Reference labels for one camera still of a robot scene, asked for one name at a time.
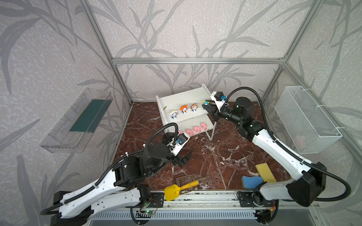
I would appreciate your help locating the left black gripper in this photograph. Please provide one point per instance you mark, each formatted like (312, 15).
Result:
(175, 158)

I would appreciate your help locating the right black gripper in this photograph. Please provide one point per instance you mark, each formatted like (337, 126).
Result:
(214, 111)

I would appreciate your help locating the orange blue cat figurine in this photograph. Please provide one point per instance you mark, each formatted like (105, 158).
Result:
(184, 109)

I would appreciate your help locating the white blue small figurine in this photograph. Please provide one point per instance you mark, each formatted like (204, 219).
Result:
(174, 114)

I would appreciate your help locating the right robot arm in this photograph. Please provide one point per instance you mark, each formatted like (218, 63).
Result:
(305, 185)

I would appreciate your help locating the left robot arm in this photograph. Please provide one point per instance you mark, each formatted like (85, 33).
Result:
(122, 185)

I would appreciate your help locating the white two-tier shelf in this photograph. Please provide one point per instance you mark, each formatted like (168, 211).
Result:
(186, 121)

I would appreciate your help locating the brown slotted spatula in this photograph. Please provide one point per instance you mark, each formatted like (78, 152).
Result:
(181, 181)

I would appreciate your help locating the yellow toy shovel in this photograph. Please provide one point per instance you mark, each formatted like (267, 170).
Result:
(173, 192)

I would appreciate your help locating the green circuit board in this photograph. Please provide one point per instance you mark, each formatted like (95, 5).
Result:
(146, 213)

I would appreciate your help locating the blue sponge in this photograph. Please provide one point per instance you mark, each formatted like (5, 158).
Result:
(251, 182)

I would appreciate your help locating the yellow sponge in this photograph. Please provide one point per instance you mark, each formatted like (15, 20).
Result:
(265, 173)

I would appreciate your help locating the pink toy in basket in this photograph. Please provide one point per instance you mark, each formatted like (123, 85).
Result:
(300, 142)

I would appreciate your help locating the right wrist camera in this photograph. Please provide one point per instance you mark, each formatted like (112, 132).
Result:
(220, 100)

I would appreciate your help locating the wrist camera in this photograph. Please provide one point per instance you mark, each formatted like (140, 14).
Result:
(175, 145)
(220, 100)

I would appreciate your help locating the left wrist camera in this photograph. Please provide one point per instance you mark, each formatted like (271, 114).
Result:
(175, 145)

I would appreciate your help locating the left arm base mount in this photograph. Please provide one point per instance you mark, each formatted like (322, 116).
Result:
(149, 198)

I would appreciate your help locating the aluminium front rail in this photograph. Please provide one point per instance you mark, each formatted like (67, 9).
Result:
(192, 201)

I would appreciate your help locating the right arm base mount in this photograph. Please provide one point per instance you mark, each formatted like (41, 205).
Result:
(254, 200)

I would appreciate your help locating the white wire mesh basket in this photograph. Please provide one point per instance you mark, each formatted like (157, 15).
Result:
(301, 115)

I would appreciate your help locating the clear plastic wall bin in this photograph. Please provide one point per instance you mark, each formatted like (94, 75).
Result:
(75, 129)

